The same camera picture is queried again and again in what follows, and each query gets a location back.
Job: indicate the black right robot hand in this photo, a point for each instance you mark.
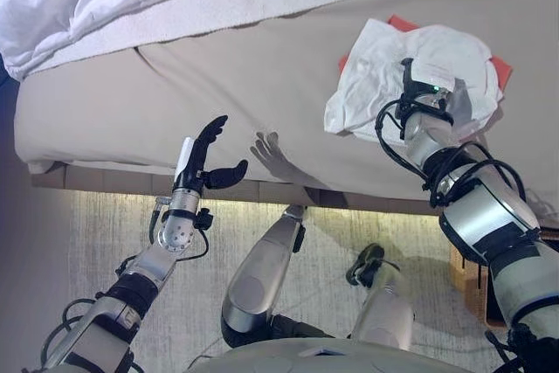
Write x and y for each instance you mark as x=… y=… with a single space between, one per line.
x=460 y=102

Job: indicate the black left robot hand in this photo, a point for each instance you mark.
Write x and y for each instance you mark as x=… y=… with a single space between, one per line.
x=192 y=163

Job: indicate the white garment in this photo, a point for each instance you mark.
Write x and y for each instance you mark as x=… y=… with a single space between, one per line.
x=380 y=67

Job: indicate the orange garment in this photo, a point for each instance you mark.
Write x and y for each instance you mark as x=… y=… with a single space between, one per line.
x=399 y=23

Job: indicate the black garment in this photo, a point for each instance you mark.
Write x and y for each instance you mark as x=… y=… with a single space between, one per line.
x=493 y=299

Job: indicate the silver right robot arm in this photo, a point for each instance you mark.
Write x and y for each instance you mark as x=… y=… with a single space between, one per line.
x=485 y=220

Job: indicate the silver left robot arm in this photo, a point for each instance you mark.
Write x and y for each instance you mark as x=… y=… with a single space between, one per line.
x=148 y=268

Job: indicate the bed with beige cover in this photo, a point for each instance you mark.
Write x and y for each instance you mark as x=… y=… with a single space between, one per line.
x=109 y=119

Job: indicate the woven wicker laundry basket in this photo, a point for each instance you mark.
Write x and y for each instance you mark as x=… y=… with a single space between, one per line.
x=474 y=290

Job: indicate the grey patterned area rug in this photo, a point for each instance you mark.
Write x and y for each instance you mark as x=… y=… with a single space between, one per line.
x=131 y=224

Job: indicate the silver left robot leg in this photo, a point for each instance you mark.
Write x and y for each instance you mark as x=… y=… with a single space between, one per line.
x=257 y=277

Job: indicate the silver robot leg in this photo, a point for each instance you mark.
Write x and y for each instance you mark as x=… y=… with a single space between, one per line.
x=384 y=312
x=257 y=277

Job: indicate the black right robot foot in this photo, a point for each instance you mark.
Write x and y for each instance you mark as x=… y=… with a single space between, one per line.
x=367 y=261

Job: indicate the silver right robot leg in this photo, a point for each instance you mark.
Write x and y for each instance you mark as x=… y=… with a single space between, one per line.
x=384 y=312

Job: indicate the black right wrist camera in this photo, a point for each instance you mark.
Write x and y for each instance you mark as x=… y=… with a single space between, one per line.
x=409 y=80

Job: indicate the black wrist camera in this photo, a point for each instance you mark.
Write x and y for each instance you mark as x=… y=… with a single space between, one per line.
x=204 y=218
x=409 y=80

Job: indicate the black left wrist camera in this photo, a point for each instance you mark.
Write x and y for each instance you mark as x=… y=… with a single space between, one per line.
x=204 y=218

